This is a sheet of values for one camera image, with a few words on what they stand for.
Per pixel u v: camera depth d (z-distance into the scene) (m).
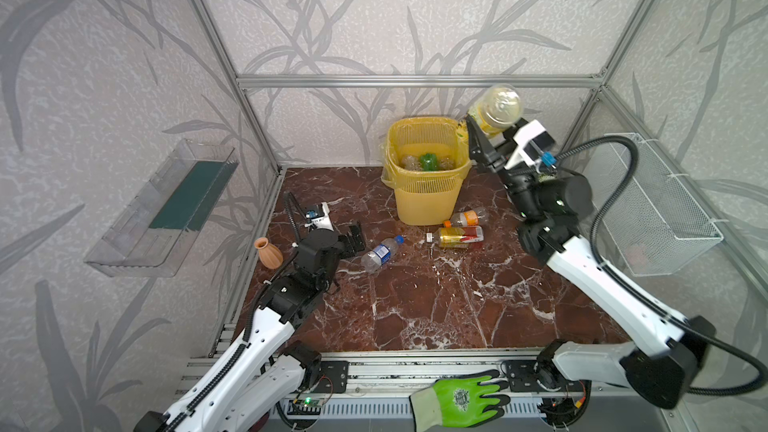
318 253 0.51
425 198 0.97
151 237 0.64
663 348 0.39
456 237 0.93
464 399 0.69
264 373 0.57
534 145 0.40
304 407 0.72
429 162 0.99
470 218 0.99
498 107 0.43
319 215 0.62
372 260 0.93
